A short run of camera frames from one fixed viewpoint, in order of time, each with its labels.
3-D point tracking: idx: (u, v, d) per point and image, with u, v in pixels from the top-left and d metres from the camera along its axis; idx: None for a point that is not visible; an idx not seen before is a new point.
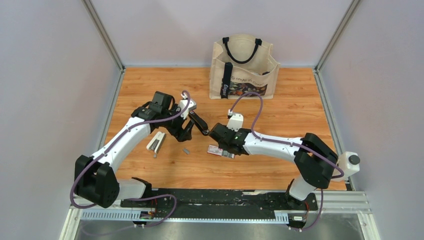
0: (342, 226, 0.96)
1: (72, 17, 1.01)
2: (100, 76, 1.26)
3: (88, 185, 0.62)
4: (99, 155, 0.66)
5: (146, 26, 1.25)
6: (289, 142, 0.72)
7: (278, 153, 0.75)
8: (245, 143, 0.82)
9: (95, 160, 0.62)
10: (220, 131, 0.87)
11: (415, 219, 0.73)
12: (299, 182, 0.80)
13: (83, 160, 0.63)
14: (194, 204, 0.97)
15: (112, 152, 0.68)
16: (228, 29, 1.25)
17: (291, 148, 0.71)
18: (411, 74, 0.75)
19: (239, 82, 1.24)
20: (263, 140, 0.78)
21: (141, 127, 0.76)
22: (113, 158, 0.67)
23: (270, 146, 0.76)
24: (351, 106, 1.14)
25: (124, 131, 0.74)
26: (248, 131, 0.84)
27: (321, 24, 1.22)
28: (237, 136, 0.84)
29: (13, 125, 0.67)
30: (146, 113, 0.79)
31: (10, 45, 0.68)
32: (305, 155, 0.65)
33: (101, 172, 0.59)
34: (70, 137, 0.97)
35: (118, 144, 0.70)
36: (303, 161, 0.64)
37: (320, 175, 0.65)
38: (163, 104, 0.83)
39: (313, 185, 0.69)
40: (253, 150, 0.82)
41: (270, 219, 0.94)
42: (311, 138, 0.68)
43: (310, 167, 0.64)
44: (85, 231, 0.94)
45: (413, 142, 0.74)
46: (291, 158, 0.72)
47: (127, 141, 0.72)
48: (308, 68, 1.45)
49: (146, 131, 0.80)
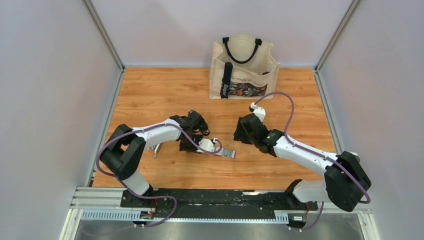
0: (342, 226, 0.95)
1: (72, 18, 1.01)
2: (100, 76, 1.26)
3: (113, 153, 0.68)
4: (138, 130, 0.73)
5: (147, 26, 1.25)
6: (323, 155, 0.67)
7: (308, 163, 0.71)
8: (276, 144, 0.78)
9: (133, 132, 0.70)
10: (254, 123, 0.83)
11: (415, 220, 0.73)
12: (309, 189, 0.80)
13: (122, 128, 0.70)
14: (194, 204, 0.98)
15: (148, 133, 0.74)
16: (228, 29, 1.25)
17: (324, 162, 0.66)
18: (411, 74, 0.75)
19: (239, 82, 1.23)
20: (296, 146, 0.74)
21: (175, 128, 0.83)
22: (147, 138, 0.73)
23: (301, 154, 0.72)
24: (351, 106, 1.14)
25: (162, 124, 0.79)
26: (281, 134, 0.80)
27: (321, 24, 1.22)
28: (269, 136, 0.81)
29: (14, 124, 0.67)
30: (182, 120, 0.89)
31: (10, 45, 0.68)
32: (339, 173, 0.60)
33: (135, 142, 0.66)
34: (69, 137, 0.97)
35: (155, 130, 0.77)
36: (334, 178, 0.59)
37: (347, 197, 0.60)
38: (196, 122, 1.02)
39: (337, 202, 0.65)
40: (283, 154, 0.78)
41: (270, 219, 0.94)
42: (348, 158, 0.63)
43: (339, 186, 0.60)
44: (85, 232, 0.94)
45: (413, 143, 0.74)
46: (320, 170, 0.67)
47: (162, 131, 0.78)
48: (308, 68, 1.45)
49: (176, 134, 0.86)
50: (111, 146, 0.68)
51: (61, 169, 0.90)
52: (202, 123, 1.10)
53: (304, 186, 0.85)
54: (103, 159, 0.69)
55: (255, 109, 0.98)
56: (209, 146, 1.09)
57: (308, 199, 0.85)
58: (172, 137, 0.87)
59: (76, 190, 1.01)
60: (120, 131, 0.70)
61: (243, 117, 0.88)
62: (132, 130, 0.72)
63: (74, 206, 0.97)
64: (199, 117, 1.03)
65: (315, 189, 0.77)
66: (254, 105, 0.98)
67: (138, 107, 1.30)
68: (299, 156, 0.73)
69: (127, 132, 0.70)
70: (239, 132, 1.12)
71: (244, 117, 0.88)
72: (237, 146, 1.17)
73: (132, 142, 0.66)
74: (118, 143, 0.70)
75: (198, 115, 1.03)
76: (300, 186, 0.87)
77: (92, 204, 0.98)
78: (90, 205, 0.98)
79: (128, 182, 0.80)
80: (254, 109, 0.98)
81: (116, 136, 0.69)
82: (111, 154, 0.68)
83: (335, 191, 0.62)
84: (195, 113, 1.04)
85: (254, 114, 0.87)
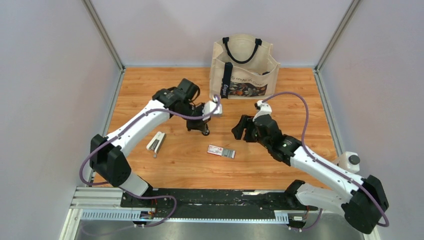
0: (341, 226, 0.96)
1: (72, 17, 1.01)
2: (100, 76, 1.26)
3: (101, 162, 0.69)
4: (113, 137, 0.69)
5: (146, 25, 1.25)
6: (348, 177, 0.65)
7: (328, 181, 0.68)
8: (293, 155, 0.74)
9: (108, 141, 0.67)
10: (272, 128, 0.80)
11: (416, 220, 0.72)
12: (320, 200, 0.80)
13: (97, 139, 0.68)
14: (194, 205, 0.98)
15: (126, 136, 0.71)
16: (228, 29, 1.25)
17: (348, 185, 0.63)
18: (412, 74, 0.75)
19: (239, 82, 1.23)
20: (316, 162, 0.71)
21: (159, 113, 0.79)
22: (126, 141, 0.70)
23: (322, 172, 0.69)
24: (351, 106, 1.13)
25: (141, 115, 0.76)
26: (298, 143, 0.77)
27: (322, 24, 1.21)
28: (285, 144, 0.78)
29: (13, 124, 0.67)
30: (167, 97, 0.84)
31: (9, 44, 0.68)
32: (366, 200, 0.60)
33: (111, 154, 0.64)
34: (69, 138, 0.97)
35: (133, 129, 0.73)
36: (362, 205, 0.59)
37: (367, 222, 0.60)
38: (189, 91, 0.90)
39: (354, 223, 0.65)
40: (299, 165, 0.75)
41: (270, 219, 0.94)
42: (375, 183, 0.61)
43: (363, 212, 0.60)
44: (85, 231, 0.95)
45: (414, 143, 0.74)
46: (341, 192, 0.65)
47: (142, 126, 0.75)
48: (308, 68, 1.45)
49: (165, 116, 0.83)
50: (94, 158, 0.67)
51: (61, 169, 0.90)
52: (197, 92, 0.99)
53: (311, 193, 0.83)
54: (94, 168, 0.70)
55: (262, 107, 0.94)
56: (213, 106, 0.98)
57: (310, 203, 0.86)
58: (163, 120, 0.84)
59: (76, 190, 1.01)
60: (96, 142, 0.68)
61: (257, 121, 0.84)
62: (107, 140, 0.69)
63: (74, 206, 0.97)
64: (192, 85, 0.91)
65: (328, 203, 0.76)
66: (259, 103, 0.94)
67: (138, 107, 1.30)
68: (318, 172, 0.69)
69: (103, 142, 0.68)
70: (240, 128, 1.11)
71: (257, 118, 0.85)
72: (238, 146, 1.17)
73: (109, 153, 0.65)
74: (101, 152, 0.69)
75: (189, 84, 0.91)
76: (305, 190, 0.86)
77: (92, 204, 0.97)
78: (90, 205, 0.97)
79: (124, 185, 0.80)
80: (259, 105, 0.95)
81: (94, 148, 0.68)
82: (98, 164, 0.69)
83: (356, 214, 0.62)
84: (184, 81, 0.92)
85: (272, 119, 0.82)
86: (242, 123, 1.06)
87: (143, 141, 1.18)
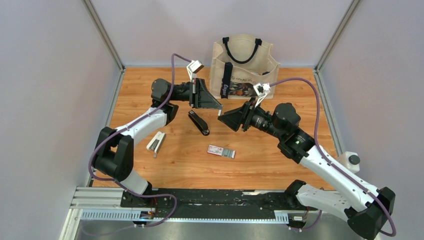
0: (341, 226, 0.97)
1: (71, 17, 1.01)
2: (99, 76, 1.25)
3: (106, 157, 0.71)
4: (123, 128, 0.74)
5: (146, 25, 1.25)
6: (364, 188, 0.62)
7: (341, 188, 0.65)
8: (307, 155, 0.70)
9: (118, 132, 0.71)
10: (293, 124, 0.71)
11: (417, 221, 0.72)
12: (320, 203, 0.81)
13: (106, 131, 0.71)
14: (194, 204, 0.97)
15: (133, 129, 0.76)
16: (228, 28, 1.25)
17: (363, 196, 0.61)
18: (411, 74, 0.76)
19: (239, 82, 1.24)
20: (332, 166, 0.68)
21: (160, 115, 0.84)
22: (133, 134, 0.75)
23: (337, 177, 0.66)
24: (351, 106, 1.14)
25: (145, 115, 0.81)
26: (312, 143, 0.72)
27: (322, 24, 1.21)
28: (298, 141, 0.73)
29: (13, 125, 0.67)
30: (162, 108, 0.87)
31: (9, 45, 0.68)
32: (378, 213, 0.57)
33: (122, 142, 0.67)
34: (69, 137, 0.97)
35: (139, 124, 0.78)
36: (375, 219, 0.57)
37: (374, 231, 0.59)
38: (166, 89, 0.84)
39: (356, 229, 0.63)
40: (309, 165, 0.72)
41: (270, 219, 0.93)
42: (391, 196, 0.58)
43: (375, 225, 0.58)
44: (85, 231, 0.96)
45: (413, 142, 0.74)
46: (354, 201, 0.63)
47: (146, 123, 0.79)
48: (308, 68, 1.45)
49: (163, 121, 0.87)
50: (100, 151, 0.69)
51: (60, 169, 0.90)
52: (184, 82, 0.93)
53: (312, 195, 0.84)
54: (96, 166, 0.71)
55: (266, 94, 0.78)
56: (192, 64, 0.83)
57: (311, 205, 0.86)
58: (160, 125, 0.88)
59: (76, 190, 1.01)
60: (106, 134, 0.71)
61: (278, 111, 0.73)
62: (117, 130, 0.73)
63: (74, 206, 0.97)
64: (160, 81, 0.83)
65: (329, 206, 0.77)
66: (262, 85, 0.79)
67: (138, 107, 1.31)
68: (332, 177, 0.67)
69: (112, 134, 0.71)
70: (239, 117, 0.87)
71: (279, 107, 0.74)
72: (238, 146, 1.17)
73: (119, 142, 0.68)
74: (107, 146, 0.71)
75: (154, 98, 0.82)
76: (307, 191, 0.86)
77: (92, 204, 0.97)
78: (90, 205, 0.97)
79: (125, 182, 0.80)
80: (263, 88, 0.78)
81: (103, 139, 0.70)
82: (102, 157, 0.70)
83: (363, 224, 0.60)
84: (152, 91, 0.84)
85: (295, 112, 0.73)
86: (243, 111, 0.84)
87: (144, 141, 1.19)
